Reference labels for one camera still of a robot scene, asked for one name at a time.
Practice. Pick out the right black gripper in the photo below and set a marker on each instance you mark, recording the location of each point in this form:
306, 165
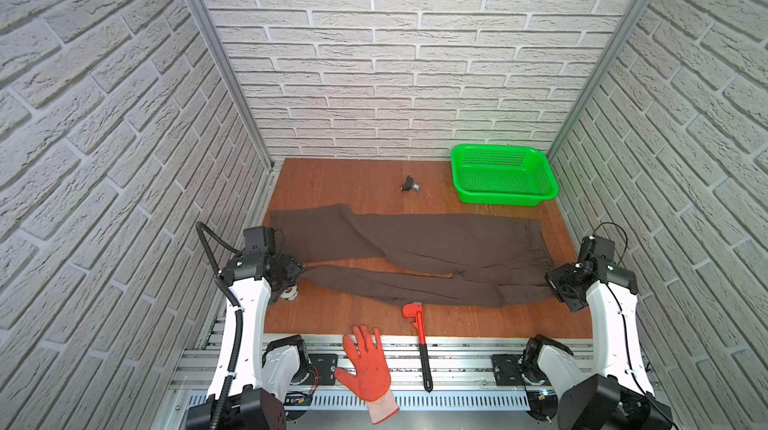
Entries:
553, 277

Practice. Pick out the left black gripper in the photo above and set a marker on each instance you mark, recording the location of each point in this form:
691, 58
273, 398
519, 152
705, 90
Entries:
295, 265

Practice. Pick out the brown trousers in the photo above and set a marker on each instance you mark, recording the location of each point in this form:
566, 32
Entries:
439, 259

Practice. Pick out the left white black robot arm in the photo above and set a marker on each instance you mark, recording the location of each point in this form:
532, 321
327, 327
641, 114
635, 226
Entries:
252, 379

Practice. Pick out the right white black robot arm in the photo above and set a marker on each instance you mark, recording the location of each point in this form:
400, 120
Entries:
616, 393

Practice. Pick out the white tape roll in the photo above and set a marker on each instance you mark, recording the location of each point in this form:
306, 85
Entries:
290, 294

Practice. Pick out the green plastic basket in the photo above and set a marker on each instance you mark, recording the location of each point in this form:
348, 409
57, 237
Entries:
502, 175

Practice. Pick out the red pipe wrench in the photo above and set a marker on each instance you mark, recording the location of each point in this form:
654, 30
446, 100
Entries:
415, 314

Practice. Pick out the red work glove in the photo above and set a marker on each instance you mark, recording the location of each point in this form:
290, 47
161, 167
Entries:
371, 381

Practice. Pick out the small black metal object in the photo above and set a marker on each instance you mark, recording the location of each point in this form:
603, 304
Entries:
410, 185

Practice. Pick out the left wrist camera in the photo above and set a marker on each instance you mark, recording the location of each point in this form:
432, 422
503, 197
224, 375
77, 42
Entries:
259, 239

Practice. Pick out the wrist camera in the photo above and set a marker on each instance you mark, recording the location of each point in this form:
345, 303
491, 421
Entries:
259, 239
593, 246

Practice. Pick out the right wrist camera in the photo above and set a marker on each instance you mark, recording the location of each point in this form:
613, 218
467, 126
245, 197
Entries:
593, 246

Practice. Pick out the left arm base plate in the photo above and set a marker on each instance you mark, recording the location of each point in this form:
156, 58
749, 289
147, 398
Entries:
316, 369

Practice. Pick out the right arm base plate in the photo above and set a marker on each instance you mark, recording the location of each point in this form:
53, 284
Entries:
510, 370

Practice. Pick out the aluminium frame rail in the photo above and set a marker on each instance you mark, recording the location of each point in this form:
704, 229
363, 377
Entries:
456, 362

